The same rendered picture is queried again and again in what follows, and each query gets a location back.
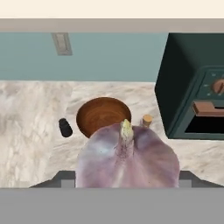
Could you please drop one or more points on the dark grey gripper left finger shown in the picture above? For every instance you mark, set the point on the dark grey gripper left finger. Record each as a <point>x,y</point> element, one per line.
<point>65,179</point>

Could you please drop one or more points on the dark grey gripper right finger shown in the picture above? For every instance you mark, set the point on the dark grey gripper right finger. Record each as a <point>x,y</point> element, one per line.
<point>189,179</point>

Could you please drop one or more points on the purple white garlic bulb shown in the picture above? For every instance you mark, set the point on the purple white garlic bulb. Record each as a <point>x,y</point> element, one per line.
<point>128,160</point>

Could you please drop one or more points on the black shaker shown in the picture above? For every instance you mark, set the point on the black shaker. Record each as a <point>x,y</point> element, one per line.
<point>65,127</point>

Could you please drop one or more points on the brown wooden mixing bowl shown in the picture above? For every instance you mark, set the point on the brown wooden mixing bowl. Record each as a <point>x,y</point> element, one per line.
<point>99,115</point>

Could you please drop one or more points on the clear bottle with cork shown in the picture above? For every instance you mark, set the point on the clear bottle with cork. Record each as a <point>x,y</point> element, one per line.
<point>146,120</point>

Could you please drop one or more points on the dark green toaster oven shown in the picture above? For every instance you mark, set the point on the dark green toaster oven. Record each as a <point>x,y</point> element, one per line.
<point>186,87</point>

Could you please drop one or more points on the copper toaster oven knob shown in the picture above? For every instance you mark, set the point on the copper toaster oven knob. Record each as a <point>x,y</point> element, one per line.
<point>218,86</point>

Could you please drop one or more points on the grey wall outlet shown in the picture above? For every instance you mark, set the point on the grey wall outlet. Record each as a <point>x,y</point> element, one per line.
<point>61,43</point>

